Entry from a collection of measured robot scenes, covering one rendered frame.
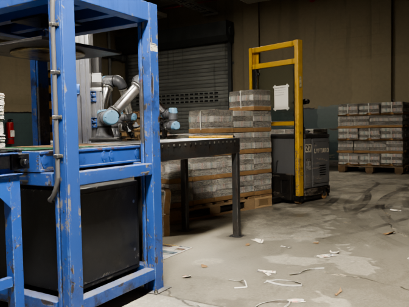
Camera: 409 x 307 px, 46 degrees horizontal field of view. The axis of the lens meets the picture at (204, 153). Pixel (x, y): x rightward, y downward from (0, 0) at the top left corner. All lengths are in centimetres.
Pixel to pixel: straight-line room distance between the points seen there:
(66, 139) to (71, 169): 13
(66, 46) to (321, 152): 420
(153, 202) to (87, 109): 179
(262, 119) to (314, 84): 604
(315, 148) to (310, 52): 579
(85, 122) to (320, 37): 792
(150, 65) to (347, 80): 872
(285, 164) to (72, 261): 396
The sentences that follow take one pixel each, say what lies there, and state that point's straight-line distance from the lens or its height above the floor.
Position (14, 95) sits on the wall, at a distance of 1149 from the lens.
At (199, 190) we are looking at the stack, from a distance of 466.
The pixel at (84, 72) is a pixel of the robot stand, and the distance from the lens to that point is 423.
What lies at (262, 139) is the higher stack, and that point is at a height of 75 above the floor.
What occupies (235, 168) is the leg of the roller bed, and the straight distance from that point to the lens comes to 384.
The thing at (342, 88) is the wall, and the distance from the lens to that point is 1105.
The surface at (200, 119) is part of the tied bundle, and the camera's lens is 487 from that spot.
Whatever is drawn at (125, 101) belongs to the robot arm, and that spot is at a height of 111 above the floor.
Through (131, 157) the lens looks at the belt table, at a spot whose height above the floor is 73.
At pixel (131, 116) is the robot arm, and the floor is 101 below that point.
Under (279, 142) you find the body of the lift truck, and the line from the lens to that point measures 582.
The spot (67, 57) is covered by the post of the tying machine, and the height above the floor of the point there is 119.
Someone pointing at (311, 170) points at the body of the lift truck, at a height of 37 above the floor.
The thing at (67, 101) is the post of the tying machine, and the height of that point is 101.
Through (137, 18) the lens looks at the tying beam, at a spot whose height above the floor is 145.
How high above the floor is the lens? 88
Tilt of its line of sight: 3 degrees down
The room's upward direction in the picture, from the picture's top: 1 degrees counter-clockwise
